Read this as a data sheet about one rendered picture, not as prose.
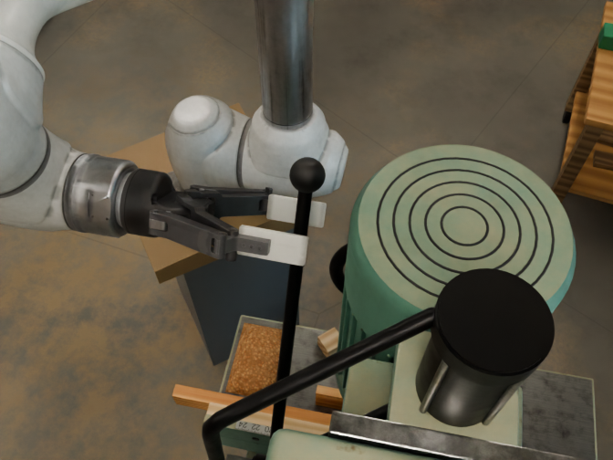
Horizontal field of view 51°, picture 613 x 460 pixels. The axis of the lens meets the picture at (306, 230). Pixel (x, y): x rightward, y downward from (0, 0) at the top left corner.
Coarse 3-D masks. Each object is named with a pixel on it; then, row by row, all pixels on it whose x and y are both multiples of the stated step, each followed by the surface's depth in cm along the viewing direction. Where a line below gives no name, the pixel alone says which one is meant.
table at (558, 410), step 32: (256, 320) 111; (320, 352) 108; (224, 384) 105; (320, 384) 105; (544, 384) 105; (576, 384) 105; (544, 416) 102; (576, 416) 102; (256, 448) 102; (544, 448) 99; (576, 448) 99
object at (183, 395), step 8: (176, 384) 101; (176, 392) 100; (184, 392) 100; (192, 392) 100; (200, 392) 100; (208, 392) 100; (216, 392) 100; (176, 400) 101; (184, 400) 100; (192, 400) 99; (200, 400) 99; (208, 400) 99; (216, 400) 99; (224, 400) 99; (232, 400) 99; (200, 408) 102; (272, 408) 99; (288, 408) 99; (296, 408) 99; (288, 416) 98; (296, 416) 98; (304, 416) 98; (312, 416) 98; (320, 416) 98; (328, 416) 98; (328, 424) 97
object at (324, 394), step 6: (318, 390) 98; (324, 390) 98; (330, 390) 98; (336, 390) 98; (318, 396) 99; (324, 396) 99; (330, 396) 98; (336, 396) 98; (318, 402) 102; (324, 402) 101; (330, 402) 101; (336, 402) 100; (342, 402) 99; (336, 408) 102
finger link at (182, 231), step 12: (156, 216) 65; (168, 216) 65; (180, 216) 65; (168, 228) 65; (180, 228) 64; (192, 228) 63; (204, 228) 62; (180, 240) 64; (192, 240) 63; (204, 240) 62; (216, 240) 61; (204, 252) 62
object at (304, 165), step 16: (304, 160) 61; (304, 176) 60; (320, 176) 61; (304, 192) 62; (304, 208) 62; (304, 224) 63; (288, 288) 66; (288, 304) 66; (288, 320) 67; (288, 336) 68; (288, 352) 68; (288, 368) 69; (272, 416) 72; (272, 432) 72
